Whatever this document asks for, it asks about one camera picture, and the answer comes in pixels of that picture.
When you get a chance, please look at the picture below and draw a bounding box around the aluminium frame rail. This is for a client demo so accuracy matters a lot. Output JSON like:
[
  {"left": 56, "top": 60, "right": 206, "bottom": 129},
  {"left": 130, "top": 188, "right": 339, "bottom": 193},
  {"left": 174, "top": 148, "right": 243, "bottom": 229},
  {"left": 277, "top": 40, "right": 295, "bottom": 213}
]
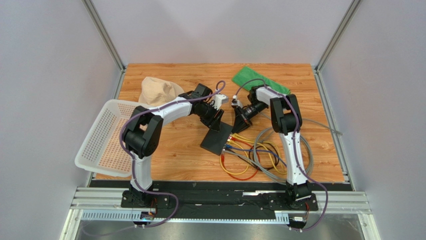
[{"left": 60, "top": 187, "right": 380, "bottom": 240}]

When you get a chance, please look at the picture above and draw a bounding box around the red ethernet cable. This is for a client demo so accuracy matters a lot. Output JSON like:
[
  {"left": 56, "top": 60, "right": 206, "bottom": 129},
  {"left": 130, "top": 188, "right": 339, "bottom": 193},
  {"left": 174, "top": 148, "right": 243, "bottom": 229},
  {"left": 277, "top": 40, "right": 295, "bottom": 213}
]
[
  {"left": 229, "top": 135, "right": 259, "bottom": 151},
  {"left": 220, "top": 153, "right": 261, "bottom": 182}
]

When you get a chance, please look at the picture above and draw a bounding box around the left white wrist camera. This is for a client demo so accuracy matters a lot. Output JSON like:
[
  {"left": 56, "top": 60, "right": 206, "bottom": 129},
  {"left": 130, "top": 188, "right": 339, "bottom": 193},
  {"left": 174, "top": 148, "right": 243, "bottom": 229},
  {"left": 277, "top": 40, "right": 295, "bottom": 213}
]
[{"left": 211, "top": 94, "right": 229, "bottom": 110}]

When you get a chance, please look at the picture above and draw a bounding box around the yellow ethernet cable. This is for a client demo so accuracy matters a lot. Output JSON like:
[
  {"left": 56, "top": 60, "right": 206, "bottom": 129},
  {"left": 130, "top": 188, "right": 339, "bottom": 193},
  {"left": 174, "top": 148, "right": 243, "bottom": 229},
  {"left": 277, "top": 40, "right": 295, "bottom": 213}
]
[
  {"left": 231, "top": 133, "right": 288, "bottom": 176},
  {"left": 219, "top": 146, "right": 251, "bottom": 176}
]

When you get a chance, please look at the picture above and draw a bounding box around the beige cloth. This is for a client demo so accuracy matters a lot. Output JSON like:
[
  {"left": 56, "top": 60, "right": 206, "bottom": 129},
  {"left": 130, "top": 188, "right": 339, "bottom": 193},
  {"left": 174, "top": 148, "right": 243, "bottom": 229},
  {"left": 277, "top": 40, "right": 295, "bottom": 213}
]
[{"left": 138, "top": 76, "right": 185, "bottom": 107}]

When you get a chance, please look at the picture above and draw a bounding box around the black ethernet cable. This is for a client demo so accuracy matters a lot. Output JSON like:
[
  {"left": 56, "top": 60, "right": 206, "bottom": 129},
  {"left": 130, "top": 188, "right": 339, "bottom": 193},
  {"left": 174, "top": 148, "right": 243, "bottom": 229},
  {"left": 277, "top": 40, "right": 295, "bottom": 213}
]
[{"left": 232, "top": 141, "right": 280, "bottom": 171}]

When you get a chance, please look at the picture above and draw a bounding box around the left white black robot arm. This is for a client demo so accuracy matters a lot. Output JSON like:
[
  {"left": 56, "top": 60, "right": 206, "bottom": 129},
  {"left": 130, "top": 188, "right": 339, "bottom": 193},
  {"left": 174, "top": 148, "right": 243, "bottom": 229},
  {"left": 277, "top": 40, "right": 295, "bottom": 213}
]
[{"left": 119, "top": 83, "right": 229, "bottom": 207}]

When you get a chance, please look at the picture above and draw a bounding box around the green cloth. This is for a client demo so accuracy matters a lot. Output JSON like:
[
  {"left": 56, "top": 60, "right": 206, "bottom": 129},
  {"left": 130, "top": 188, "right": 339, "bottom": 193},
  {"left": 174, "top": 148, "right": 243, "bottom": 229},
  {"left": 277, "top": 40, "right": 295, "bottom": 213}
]
[{"left": 231, "top": 66, "right": 291, "bottom": 95}]

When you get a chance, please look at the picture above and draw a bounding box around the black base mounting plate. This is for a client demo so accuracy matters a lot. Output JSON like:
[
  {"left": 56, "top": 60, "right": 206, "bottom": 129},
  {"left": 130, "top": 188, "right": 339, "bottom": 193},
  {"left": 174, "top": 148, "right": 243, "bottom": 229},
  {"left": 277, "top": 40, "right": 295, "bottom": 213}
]
[{"left": 120, "top": 181, "right": 319, "bottom": 220}]

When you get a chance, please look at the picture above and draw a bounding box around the white plastic basket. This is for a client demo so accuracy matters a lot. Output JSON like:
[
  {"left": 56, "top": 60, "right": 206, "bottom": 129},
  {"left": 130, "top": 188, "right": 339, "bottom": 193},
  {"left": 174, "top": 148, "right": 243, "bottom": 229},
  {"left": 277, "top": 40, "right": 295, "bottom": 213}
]
[{"left": 74, "top": 99, "right": 141, "bottom": 178}]

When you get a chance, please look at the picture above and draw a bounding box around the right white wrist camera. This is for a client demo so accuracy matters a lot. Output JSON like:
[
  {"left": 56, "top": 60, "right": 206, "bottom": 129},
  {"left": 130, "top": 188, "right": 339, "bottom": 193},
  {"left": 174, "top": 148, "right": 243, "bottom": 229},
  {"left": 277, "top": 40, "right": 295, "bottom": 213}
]
[{"left": 230, "top": 95, "right": 243, "bottom": 109}]

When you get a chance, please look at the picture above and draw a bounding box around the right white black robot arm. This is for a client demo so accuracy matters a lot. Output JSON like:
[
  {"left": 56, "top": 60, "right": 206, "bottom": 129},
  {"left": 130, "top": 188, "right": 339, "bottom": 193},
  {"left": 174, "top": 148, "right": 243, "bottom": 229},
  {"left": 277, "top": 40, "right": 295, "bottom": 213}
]
[{"left": 231, "top": 85, "right": 312, "bottom": 209}]

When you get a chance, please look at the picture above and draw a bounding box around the black network switch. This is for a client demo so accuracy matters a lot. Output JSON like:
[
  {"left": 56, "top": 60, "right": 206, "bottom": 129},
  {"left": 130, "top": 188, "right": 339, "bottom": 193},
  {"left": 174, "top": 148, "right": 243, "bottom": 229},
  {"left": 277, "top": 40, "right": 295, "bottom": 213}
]
[{"left": 200, "top": 122, "right": 233, "bottom": 156}]

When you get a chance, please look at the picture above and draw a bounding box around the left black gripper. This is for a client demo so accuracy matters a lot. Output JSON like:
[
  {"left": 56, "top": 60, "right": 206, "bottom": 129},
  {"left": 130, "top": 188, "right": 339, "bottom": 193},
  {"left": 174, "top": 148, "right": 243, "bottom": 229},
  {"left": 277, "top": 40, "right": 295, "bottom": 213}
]
[{"left": 195, "top": 102, "right": 225, "bottom": 133}]

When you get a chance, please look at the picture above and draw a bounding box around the grey ethernet cable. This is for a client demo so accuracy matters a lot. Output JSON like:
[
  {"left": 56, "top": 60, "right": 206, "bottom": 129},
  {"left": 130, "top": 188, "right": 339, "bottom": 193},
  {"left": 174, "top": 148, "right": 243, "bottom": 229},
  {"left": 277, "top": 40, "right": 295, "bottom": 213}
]
[{"left": 221, "top": 111, "right": 344, "bottom": 186}]

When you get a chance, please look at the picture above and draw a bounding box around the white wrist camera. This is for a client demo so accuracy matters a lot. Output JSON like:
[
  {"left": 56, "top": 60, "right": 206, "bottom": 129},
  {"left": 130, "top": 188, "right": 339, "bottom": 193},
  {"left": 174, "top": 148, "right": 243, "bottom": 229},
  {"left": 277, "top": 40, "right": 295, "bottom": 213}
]
[
  {"left": 211, "top": 94, "right": 229, "bottom": 110},
  {"left": 230, "top": 95, "right": 243, "bottom": 109}
]

